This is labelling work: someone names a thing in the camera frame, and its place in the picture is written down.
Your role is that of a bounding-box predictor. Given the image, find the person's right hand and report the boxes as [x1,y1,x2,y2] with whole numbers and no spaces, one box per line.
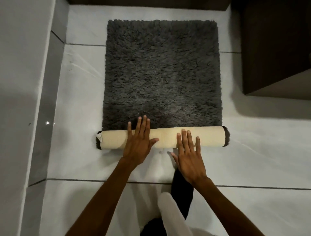
[171,129,210,186]

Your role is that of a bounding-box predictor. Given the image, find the person's left hand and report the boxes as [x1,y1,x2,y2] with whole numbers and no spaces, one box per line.
[122,115,160,169]

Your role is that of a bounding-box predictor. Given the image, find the grey shaggy bath mat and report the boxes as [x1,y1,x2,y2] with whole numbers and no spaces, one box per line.
[95,19,230,150]

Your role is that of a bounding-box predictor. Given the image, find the person's left forearm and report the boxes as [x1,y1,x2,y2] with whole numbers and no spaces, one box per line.
[65,158,137,236]

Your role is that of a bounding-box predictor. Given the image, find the person's right forearm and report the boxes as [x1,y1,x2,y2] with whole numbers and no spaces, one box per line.
[194,177,266,236]

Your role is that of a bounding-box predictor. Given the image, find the person's black trousers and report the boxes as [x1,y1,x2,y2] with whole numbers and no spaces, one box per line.
[140,167,195,236]

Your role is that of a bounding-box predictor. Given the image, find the person's white garment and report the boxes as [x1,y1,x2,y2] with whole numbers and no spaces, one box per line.
[157,192,194,236]

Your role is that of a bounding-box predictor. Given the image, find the dark brown wooden cabinet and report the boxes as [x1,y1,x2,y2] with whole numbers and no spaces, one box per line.
[230,0,311,100]

